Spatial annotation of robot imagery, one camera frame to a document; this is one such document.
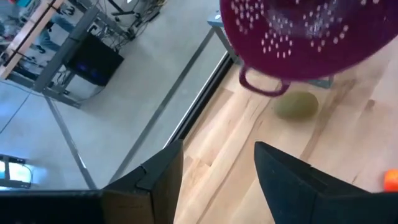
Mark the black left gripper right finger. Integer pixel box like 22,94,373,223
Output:
253,141,374,224

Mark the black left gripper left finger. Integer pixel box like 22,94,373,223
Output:
102,139,185,224

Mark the brown-green kiwi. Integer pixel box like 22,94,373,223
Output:
272,90,320,121

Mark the small orange peach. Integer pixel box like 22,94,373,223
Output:
383,169,398,192

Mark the magenta plastic colander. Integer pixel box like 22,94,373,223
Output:
219,0,398,98

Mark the black computer tower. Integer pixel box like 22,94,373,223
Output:
63,32,125,87

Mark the workbench with wooden top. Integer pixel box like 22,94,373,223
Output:
0,0,137,110

